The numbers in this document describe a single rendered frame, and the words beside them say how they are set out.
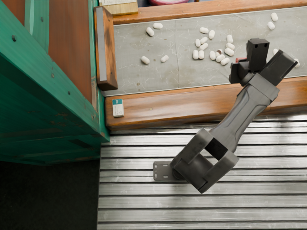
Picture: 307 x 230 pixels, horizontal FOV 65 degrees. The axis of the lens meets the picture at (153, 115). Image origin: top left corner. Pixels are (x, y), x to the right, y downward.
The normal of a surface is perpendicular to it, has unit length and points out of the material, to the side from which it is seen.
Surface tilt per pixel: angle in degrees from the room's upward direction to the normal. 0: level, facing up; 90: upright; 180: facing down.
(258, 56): 50
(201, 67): 0
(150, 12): 0
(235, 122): 19
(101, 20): 0
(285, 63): 38
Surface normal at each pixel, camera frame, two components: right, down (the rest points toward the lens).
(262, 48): 0.07, 0.57
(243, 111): 0.21, -0.48
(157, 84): -0.01, -0.25
